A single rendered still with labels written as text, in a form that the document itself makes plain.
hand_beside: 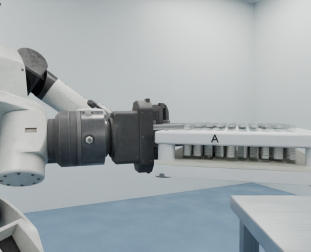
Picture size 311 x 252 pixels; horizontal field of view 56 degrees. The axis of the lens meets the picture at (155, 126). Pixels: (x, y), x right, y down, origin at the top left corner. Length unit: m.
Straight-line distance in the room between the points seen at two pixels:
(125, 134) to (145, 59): 3.52
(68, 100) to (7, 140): 0.53
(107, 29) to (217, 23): 1.75
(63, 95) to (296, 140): 0.72
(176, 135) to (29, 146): 0.21
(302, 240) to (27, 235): 0.61
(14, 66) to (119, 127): 0.43
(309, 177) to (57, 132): 0.35
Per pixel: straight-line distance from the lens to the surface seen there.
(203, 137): 0.44
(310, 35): 4.48
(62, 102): 0.97
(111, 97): 3.72
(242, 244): 0.82
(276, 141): 0.43
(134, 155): 0.47
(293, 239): 0.58
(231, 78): 4.74
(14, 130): 0.46
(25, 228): 0.84
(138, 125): 0.47
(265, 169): 0.44
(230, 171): 0.44
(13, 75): 0.82
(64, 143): 0.44
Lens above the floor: 1.06
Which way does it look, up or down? 2 degrees down
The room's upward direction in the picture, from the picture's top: straight up
